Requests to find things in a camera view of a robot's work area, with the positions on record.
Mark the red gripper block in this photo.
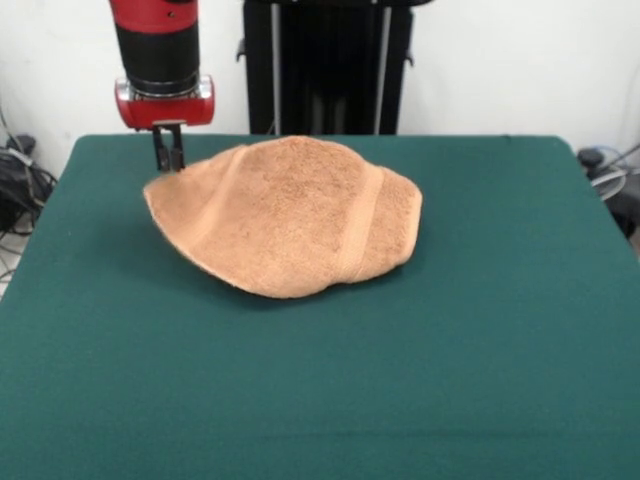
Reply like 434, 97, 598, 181
114, 74, 217, 174

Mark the tan terry towel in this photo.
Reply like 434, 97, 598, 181
143, 138, 425, 300

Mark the dark green table cloth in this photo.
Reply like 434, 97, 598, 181
0, 133, 640, 480

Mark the black cable tangle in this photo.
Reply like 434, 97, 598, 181
0, 149, 59, 242

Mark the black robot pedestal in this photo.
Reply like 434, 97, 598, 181
235, 0, 416, 136

